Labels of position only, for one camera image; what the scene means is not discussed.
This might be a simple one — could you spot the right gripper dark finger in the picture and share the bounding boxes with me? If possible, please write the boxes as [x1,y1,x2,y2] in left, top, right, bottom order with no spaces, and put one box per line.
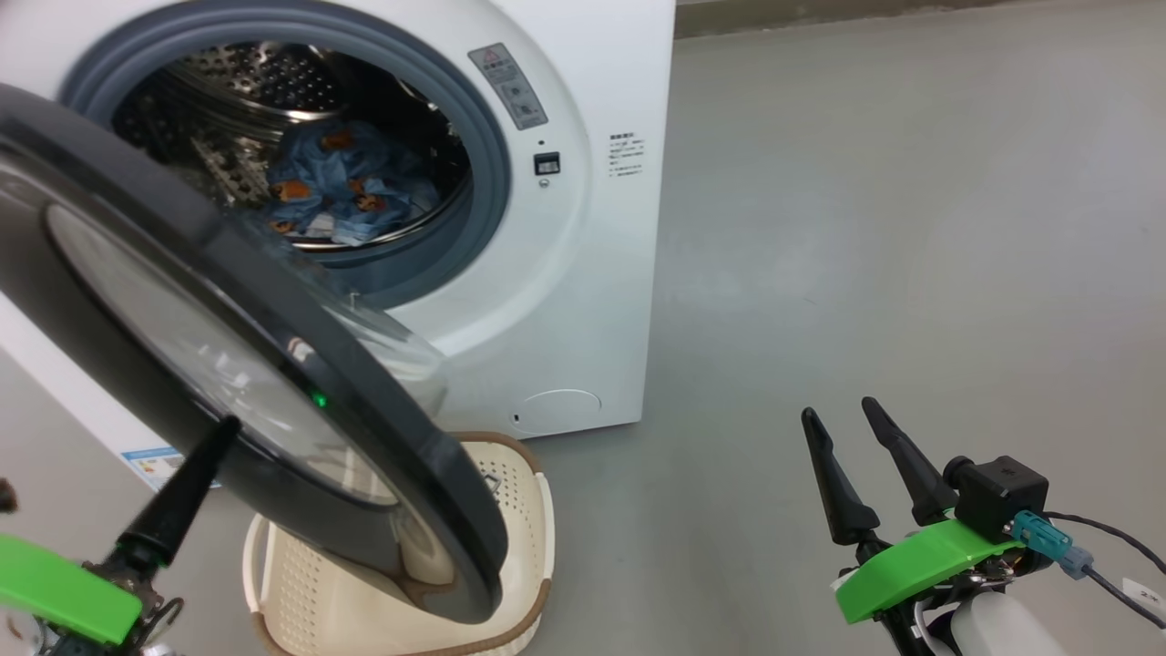
[861,396,959,528]
[801,406,882,548]

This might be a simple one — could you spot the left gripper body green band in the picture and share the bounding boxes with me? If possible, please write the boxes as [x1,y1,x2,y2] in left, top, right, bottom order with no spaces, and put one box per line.
[0,533,183,656]

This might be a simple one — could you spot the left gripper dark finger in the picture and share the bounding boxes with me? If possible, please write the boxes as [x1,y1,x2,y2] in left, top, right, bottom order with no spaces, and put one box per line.
[117,415,243,573]

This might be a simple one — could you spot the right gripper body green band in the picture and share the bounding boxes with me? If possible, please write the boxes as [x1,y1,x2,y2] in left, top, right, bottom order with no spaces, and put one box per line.
[834,519,1026,630]

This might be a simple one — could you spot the black round glass washer door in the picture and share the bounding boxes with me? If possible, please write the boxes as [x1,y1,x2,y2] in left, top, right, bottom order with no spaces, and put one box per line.
[0,84,509,626]

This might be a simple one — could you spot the white front-load washing machine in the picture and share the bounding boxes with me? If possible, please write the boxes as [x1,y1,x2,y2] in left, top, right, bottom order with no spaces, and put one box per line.
[0,0,677,493]

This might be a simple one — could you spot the stainless steel washing machine drum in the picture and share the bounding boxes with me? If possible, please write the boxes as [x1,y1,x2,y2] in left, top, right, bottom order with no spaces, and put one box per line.
[114,41,473,251]

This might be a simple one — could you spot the grey rubber door gasket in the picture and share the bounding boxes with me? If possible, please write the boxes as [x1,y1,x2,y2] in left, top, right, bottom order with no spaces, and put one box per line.
[59,7,511,311]

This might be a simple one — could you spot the blue energy label sticker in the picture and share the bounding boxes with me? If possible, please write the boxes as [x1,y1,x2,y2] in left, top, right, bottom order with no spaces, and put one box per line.
[121,445,220,493]

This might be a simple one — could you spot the round white filter cover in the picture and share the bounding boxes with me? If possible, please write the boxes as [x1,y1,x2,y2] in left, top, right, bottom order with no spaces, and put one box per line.
[513,388,602,436]

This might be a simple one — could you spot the cream laundry basket brown rim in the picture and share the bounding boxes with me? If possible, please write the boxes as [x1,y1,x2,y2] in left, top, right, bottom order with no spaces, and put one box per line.
[241,431,557,656]

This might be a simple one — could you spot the small printed text label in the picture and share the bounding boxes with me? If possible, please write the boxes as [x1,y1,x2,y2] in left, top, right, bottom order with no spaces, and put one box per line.
[609,133,646,179]

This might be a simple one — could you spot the grey warning sticker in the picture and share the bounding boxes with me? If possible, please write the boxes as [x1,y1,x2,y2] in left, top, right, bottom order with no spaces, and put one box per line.
[468,42,549,131]

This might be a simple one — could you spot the right black cable teal connector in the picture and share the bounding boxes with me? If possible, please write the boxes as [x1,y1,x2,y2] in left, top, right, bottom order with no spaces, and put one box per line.
[1011,510,1166,631]

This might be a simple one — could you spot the white cable tag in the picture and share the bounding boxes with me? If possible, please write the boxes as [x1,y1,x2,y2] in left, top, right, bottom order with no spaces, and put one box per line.
[1122,577,1166,613]

